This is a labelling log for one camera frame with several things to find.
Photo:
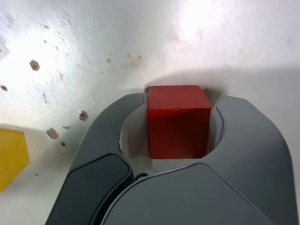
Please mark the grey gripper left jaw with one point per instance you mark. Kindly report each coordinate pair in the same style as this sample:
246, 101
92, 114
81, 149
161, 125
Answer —
93, 150

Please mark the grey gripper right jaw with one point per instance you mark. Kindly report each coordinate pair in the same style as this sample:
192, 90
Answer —
187, 201

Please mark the red cube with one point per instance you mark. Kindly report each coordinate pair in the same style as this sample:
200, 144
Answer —
178, 126

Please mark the yellow cube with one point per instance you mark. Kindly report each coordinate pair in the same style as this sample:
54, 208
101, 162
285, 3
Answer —
11, 159

